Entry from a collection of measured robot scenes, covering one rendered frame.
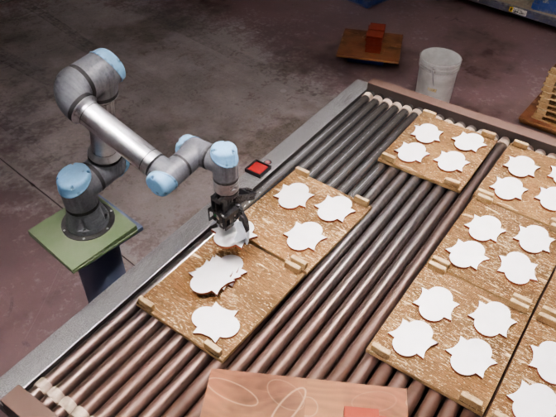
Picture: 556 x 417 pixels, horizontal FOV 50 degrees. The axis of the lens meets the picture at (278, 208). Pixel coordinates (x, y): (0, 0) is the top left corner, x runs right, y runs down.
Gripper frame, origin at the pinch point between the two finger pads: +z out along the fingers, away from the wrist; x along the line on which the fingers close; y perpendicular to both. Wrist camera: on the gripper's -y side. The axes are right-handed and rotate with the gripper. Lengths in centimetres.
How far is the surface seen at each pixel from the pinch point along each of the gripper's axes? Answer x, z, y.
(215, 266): -0.2, 8.0, 9.2
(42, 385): -9, 12, 68
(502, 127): 38, 10, -128
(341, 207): 13.5, 10.3, -42.0
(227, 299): 9.8, 11.0, 14.9
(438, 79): -49, 81, -265
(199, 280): -0.1, 8.0, 16.4
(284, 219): 1.0, 11.2, -24.6
